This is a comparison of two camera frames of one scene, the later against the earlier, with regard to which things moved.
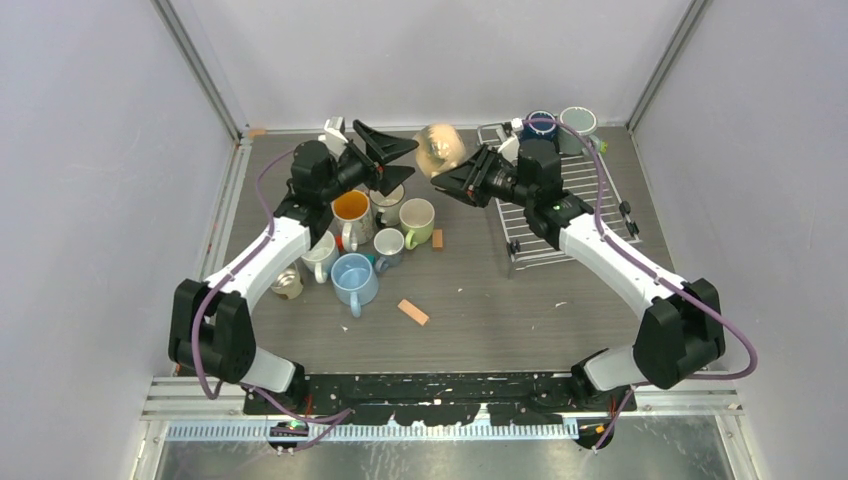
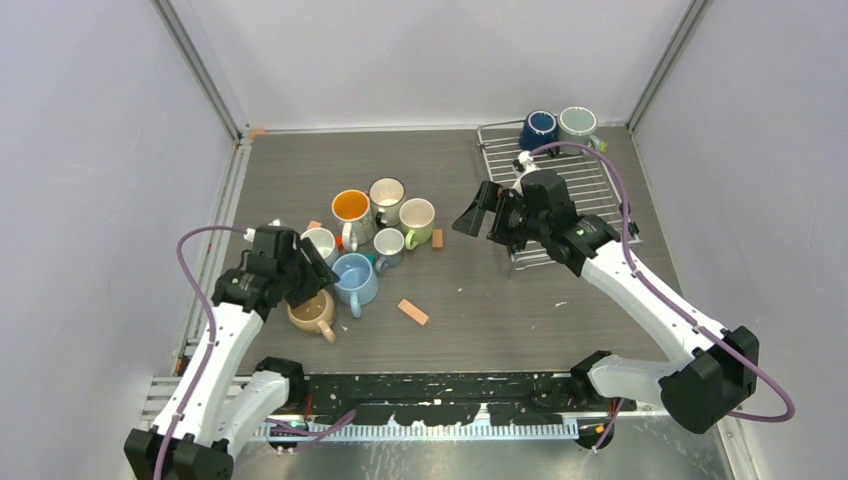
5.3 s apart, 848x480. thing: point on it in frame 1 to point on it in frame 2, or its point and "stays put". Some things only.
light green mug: [417, 215] stays put
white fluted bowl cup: [387, 207] stays put
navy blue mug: [539, 131] stays put
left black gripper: [378, 149] to [318, 274]
